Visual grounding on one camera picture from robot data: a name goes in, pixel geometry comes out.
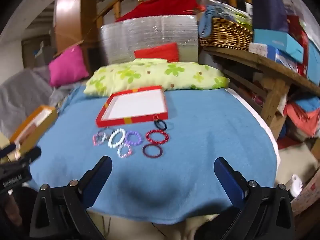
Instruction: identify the green floral pillow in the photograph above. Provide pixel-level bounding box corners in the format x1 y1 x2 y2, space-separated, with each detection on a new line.
84 58 230 97

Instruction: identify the grey blanket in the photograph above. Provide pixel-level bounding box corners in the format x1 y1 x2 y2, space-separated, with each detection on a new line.
0 66 62 133

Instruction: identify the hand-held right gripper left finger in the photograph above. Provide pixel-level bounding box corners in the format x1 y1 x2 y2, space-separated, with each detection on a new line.
29 156 112 240

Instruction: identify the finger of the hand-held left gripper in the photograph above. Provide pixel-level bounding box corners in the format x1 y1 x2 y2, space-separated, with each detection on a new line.
0 144 17 158
15 146 42 166

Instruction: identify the navy fabric bag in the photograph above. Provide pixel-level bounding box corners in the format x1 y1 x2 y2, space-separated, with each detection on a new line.
251 0 290 33

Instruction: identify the pink heart bead bracelet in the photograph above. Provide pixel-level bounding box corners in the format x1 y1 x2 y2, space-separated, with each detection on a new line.
92 132 107 146

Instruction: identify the black hair tie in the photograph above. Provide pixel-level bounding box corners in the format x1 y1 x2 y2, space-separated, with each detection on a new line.
153 119 167 131

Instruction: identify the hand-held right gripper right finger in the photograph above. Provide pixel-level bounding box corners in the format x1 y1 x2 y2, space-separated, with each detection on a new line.
214 157 295 240

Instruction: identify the silver foil bag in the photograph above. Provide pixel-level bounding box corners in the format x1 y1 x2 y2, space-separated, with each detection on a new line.
101 15 199 64

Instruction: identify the brown storage cabinet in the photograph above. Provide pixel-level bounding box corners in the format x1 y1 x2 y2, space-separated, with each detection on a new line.
21 34 54 68

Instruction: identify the red jewelry box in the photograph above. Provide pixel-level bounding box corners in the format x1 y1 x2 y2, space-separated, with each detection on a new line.
95 86 168 128

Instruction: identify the blue cardboard box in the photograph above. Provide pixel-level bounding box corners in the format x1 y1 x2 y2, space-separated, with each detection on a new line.
253 29 305 63

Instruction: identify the white mattress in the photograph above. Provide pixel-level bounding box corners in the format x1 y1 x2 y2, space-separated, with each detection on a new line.
225 87 280 157

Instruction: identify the white and blue box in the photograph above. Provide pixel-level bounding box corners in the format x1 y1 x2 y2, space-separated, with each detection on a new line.
249 42 299 73

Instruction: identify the curved wooden board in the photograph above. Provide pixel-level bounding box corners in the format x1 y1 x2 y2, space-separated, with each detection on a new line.
54 0 97 53

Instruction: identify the purple bead bracelet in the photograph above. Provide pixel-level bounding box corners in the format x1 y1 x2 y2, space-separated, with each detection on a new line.
124 131 142 146

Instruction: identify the pile of red cloths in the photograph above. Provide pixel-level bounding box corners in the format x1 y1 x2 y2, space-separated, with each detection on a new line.
286 99 320 138

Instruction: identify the wicker basket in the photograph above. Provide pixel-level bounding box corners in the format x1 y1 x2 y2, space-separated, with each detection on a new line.
199 17 254 52

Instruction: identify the pink and white bead bracelet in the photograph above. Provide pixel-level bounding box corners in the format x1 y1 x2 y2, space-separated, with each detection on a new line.
117 144 133 158

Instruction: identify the red bead bracelet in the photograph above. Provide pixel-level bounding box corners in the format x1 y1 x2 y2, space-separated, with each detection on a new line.
145 129 169 145

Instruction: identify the red cloth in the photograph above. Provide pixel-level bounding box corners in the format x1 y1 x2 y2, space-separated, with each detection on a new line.
115 0 202 23

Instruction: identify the dark red hair tie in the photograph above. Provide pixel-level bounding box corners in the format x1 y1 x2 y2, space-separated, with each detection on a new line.
142 144 163 158

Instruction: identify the pink pillow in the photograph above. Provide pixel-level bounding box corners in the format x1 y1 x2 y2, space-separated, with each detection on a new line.
48 45 90 87

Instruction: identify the red cushion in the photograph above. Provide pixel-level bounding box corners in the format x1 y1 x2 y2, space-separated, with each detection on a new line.
134 42 180 63

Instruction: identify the blue denim cloth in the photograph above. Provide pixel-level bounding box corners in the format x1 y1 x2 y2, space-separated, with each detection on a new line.
199 5 218 38

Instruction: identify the white plastic object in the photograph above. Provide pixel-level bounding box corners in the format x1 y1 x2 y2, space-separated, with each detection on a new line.
289 174 303 197

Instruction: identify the blue blanket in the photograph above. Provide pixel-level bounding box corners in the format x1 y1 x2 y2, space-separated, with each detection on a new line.
29 85 278 226

